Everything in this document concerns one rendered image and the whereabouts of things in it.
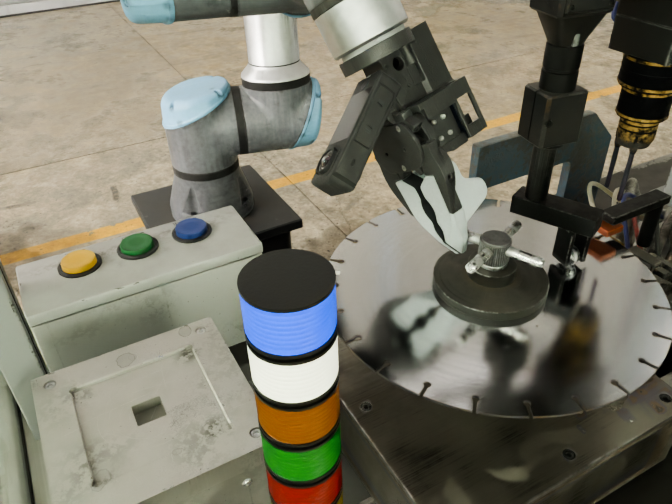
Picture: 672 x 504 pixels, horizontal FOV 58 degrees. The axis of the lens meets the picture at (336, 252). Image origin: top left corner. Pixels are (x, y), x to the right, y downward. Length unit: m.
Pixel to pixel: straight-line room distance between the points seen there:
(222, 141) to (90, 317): 0.41
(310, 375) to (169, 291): 0.48
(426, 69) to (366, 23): 0.08
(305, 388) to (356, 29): 0.34
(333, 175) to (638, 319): 0.31
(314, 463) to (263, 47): 0.78
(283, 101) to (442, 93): 0.49
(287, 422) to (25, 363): 0.41
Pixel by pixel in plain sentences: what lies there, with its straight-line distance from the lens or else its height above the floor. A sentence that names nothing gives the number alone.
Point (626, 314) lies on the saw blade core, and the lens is 0.62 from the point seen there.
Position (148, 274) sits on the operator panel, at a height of 0.90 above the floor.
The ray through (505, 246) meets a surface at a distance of 0.58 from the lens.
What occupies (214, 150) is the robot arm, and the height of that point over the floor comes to 0.89.
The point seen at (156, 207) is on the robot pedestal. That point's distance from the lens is 1.18.
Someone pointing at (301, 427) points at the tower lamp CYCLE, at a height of 1.08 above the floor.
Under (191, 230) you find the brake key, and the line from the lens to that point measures 0.79.
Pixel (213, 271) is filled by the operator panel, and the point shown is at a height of 0.88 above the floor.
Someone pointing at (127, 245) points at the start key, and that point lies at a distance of 0.79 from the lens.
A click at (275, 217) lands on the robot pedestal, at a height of 0.75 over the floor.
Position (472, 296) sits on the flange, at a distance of 0.58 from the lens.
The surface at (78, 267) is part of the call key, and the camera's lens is 0.77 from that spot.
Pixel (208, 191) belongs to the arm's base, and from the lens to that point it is 1.07.
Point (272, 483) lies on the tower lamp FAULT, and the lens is 0.37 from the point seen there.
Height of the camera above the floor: 1.33
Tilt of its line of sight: 36 degrees down
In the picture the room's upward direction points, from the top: 2 degrees counter-clockwise
